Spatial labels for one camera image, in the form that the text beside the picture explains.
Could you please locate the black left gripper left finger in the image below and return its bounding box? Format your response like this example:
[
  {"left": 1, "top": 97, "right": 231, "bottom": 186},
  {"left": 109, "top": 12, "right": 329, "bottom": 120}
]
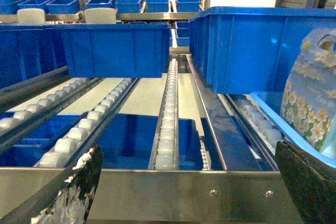
[{"left": 1, "top": 145, "right": 103, "bottom": 223}]

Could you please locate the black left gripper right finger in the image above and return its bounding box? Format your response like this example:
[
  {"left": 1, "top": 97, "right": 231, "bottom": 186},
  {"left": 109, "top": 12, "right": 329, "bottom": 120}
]
[{"left": 275, "top": 141, "right": 335, "bottom": 223}]

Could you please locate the flower gift bag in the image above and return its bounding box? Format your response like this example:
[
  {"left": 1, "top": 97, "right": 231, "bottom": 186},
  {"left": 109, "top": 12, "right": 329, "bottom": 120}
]
[{"left": 280, "top": 28, "right": 335, "bottom": 158}]

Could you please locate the blue shallow tray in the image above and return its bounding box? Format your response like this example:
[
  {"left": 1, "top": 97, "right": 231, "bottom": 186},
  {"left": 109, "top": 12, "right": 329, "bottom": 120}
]
[{"left": 250, "top": 91, "right": 335, "bottom": 169}]

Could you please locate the white roller track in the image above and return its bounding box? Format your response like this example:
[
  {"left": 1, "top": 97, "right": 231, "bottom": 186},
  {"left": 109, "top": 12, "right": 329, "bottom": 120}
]
[{"left": 148, "top": 58, "right": 180, "bottom": 170}]

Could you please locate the blue crate on rollers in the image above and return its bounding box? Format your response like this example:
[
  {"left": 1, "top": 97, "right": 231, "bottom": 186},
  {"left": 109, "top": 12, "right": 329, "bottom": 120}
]
[{"left": 55, "top": 23, "right": 170, "bottom": 78}]

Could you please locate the large blue crate behind tray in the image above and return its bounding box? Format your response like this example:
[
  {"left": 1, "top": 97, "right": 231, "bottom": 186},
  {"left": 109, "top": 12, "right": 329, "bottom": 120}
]
[{"left": 190, "top": 7, "right": 335, "bottom": 94}]

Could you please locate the steel rack front rail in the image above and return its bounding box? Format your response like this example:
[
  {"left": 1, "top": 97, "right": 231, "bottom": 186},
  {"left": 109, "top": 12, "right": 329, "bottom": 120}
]
[{"left": 1, "top": 167, "right": 301, "bottom": 223}]

